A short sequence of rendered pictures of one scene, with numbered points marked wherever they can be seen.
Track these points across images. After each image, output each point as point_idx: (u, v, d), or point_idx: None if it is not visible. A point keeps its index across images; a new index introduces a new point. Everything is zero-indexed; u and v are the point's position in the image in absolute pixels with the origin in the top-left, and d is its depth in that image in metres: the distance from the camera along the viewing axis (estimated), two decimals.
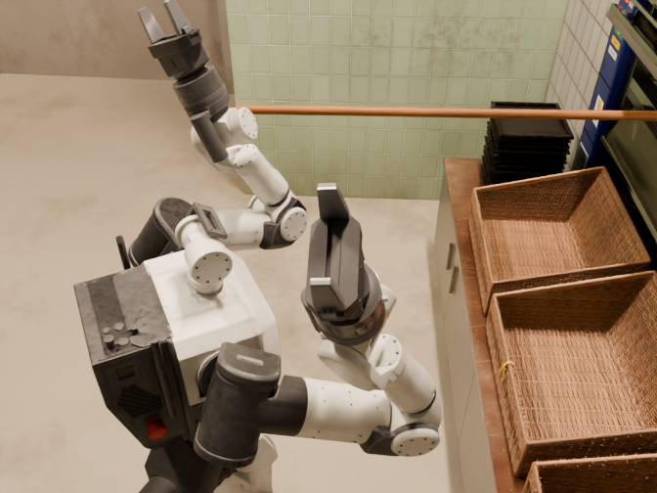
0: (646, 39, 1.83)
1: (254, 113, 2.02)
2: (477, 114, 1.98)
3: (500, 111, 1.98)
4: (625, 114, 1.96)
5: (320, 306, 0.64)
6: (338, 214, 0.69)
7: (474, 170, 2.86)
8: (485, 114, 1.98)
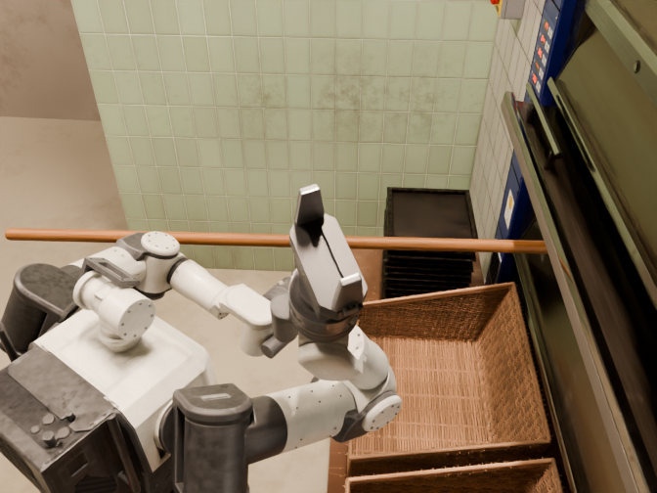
0: (535, 156, 1.34)
1: (29, 240, 1.52)
2: None
3: (351, 240, 1.48)
4: (515, 246, 1.47)
5: (342, 305, 0.64)
6: (315, 214, 0.69)
7: (375, 264, 2.37)
8: None
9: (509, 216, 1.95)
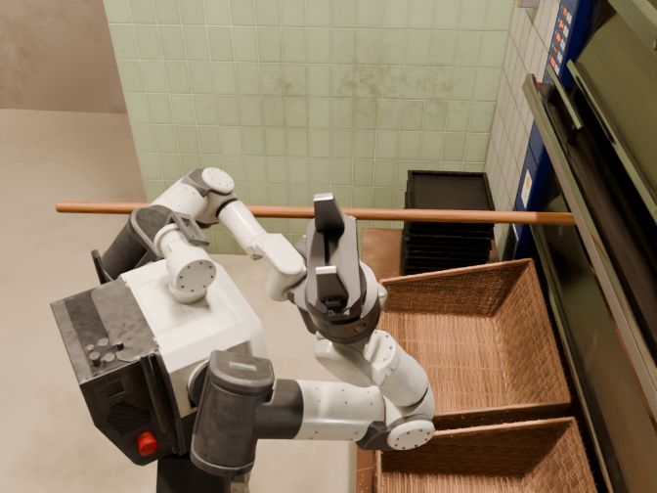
0: (558, 130, 1.43)
1: (78, 212, 1.61)
2: (354, 217, 1.58)
3: (382, 211, 1.57)
4: (538, 218, 1.56)
5: (325, 295, 0.65)
6: (333, 224, 0.69)
7: (395, 246, 2.46)
8: (363, 216, 1.58)
9: (527, 196, 2.04)
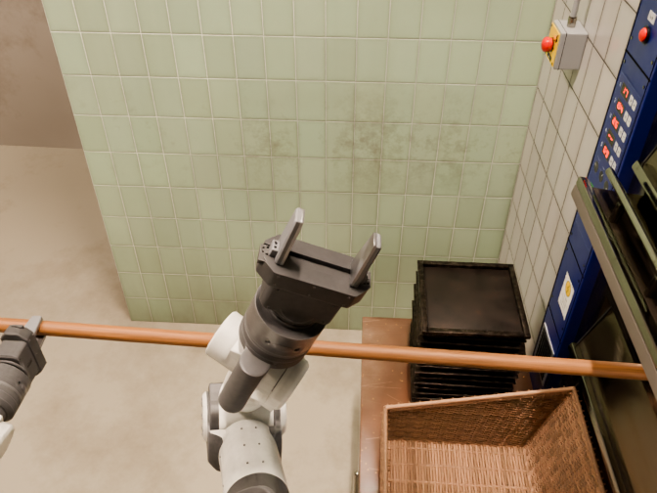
0: (634, 280, 1.03)
1: None
2: (353, 356, 1.22)
3: (390, 351, 1.21)
4: (594, 371, 1.18)
5: (363, 275, 0.67)
6: None
7: (402, 342, 2.06)
8: (365, 356, 1.22)
9: (566, 305, 1.65)
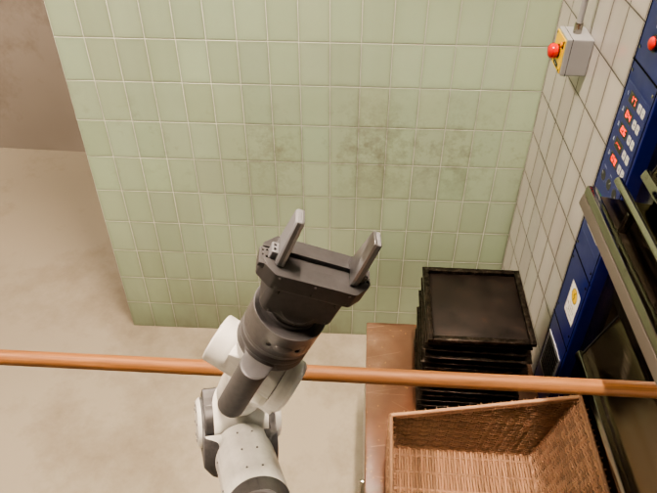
0: (644, 291, 1.03)
1: None
2: (346, 380, 1.19)
3: (384, 374, 1.18)
4: (592, 389, 1.16)
5: (363, 274, 0.67)
6: None
7: (406, 348, 2.06)
8: (358, 380, 1.19)
9: (573, 313, 1.64)
